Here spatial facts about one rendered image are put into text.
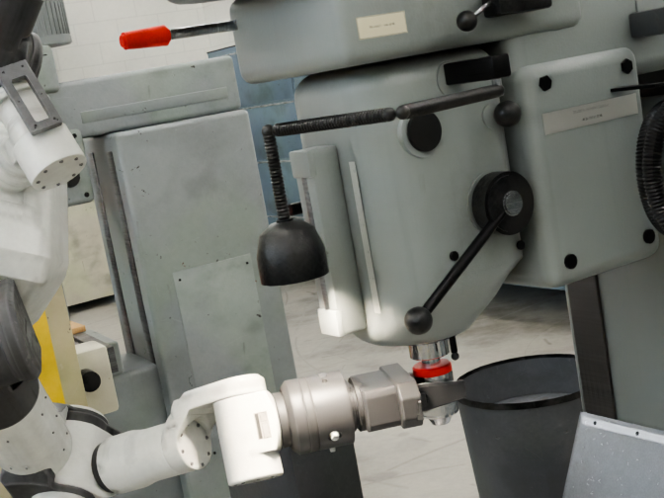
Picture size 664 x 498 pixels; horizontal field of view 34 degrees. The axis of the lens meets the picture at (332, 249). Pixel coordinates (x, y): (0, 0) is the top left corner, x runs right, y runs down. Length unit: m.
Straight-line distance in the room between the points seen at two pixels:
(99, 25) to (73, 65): 0.47
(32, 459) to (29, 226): 0.27
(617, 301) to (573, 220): 0.34
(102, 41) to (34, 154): 9.56
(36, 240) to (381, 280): 0.39
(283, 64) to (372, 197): 0.17
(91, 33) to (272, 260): 9.68
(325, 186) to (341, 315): 0.14
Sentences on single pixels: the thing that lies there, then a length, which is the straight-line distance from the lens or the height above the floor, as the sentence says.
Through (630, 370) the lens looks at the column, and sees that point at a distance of 1.62.
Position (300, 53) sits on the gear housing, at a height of 1.65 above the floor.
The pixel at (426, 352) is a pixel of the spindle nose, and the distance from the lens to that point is 1.29.
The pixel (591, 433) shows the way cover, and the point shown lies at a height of 1.04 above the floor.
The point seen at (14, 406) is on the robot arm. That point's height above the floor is 1.33.
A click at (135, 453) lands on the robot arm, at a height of 1.22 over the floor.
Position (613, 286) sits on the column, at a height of 1.27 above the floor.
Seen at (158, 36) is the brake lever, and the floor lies 1.70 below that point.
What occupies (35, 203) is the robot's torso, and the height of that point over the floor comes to 1.54.
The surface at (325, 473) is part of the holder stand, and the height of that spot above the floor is 1.02.
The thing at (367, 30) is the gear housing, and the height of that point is 1.66.
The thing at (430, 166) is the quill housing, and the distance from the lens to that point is 1.18.
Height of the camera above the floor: 1.62
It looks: 9 degrees down
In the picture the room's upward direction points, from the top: 10 degrees counter-clockwise
